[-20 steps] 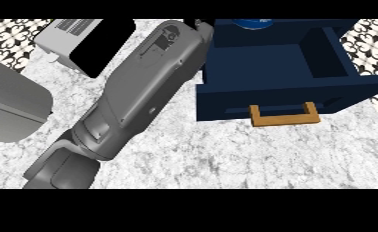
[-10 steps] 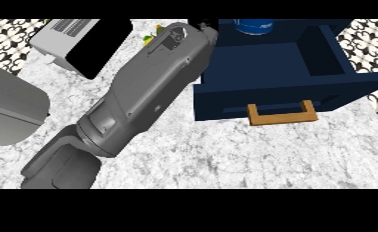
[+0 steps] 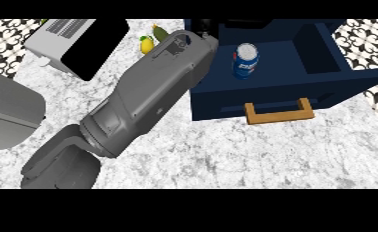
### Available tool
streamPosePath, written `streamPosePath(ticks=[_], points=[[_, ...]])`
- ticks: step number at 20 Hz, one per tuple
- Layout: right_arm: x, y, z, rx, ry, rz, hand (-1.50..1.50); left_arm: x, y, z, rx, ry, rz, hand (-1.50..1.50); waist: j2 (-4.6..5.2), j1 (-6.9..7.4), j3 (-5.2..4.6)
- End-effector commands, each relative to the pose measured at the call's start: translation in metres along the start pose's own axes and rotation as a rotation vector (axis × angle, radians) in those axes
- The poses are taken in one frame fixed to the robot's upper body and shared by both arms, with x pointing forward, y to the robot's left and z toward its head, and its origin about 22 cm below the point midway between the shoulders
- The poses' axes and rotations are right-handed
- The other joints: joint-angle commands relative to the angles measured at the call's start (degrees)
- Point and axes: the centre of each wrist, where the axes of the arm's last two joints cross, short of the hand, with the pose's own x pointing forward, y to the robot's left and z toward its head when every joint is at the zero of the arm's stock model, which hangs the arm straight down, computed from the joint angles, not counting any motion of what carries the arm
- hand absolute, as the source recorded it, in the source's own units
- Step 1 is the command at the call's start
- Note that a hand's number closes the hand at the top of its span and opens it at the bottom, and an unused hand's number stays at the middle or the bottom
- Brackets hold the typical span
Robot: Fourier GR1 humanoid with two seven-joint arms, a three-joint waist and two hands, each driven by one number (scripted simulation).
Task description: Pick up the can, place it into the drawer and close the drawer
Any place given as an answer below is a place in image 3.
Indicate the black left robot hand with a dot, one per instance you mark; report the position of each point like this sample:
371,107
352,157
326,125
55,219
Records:
202,26

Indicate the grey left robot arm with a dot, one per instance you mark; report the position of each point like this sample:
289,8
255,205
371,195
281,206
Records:
148,86

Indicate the blue soda can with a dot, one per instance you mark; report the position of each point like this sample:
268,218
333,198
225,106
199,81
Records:
246,61

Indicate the navy blue drawer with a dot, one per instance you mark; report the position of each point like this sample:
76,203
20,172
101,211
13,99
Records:
286,66
222,104

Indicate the navy blue drawer front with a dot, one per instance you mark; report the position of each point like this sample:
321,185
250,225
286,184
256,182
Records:
222,104

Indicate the green vegetable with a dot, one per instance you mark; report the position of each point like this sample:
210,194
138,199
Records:
160,33

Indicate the yellow lemon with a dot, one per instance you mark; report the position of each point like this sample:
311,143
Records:
147,45

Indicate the white appliance with black door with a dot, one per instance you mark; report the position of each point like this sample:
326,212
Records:
75,47

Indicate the grey rounded appliance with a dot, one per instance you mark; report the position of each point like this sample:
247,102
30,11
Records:
17,112

